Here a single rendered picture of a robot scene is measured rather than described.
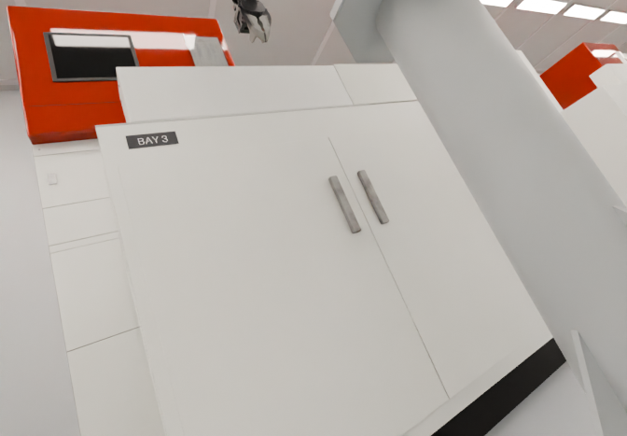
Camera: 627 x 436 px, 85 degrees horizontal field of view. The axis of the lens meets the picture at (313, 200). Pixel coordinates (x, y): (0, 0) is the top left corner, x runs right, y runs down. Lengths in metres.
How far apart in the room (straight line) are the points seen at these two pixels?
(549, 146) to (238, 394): 0.58
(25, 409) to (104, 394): 1.58
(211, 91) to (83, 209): 0.71
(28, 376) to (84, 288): 1.57
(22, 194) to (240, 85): 2.46
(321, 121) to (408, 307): 0.48
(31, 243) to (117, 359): 1.85
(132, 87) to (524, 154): 0.72
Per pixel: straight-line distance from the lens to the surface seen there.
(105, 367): 1.25
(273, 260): 0.66
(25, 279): 2.92
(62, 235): 1.35
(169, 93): 0.81
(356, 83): 1.04
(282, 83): 0.91
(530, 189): 0.54
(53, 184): 1.43
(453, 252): 0.91
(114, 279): 1.28
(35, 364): 2.81
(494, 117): 0.56
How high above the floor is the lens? 0.37
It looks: 16 degrees up
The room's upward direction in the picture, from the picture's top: 23 degrees counter-clockwise
